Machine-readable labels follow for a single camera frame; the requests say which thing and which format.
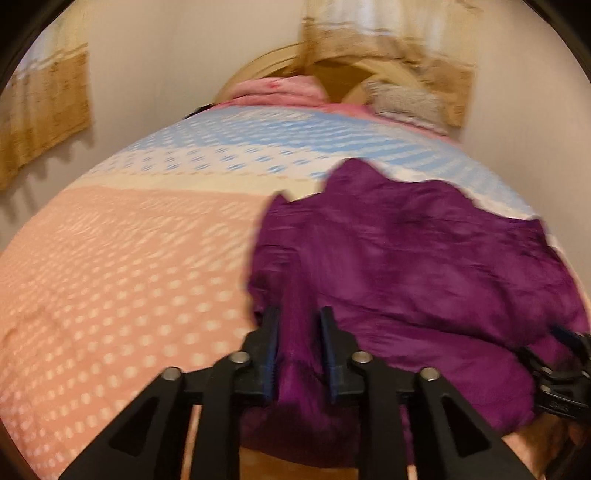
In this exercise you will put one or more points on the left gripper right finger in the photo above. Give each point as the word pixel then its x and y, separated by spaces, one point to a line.
pixel 409 418

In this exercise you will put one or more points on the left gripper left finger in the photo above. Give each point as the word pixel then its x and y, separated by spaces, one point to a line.
pixel 148 438

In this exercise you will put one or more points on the purple puffer jacket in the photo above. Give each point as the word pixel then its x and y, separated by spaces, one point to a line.
pixel 422 277

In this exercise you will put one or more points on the pink blue dotted bedspread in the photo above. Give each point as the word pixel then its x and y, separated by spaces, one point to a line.
pixel 144 261

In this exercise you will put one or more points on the grey patterned pillow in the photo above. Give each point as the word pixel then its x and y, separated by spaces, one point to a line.
pixel 408 105

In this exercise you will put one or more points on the beige side window curtain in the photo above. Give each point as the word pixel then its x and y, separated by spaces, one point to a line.
pixel 47 98

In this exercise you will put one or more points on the beige floral curtain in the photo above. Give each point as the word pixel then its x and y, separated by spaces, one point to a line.
pixel 438 40

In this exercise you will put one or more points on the folded pink blanket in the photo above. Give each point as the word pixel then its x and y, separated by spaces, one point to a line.
pixel 297 90

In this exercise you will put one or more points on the beige wooden headboard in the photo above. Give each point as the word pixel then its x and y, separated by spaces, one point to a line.
pixel 342 81

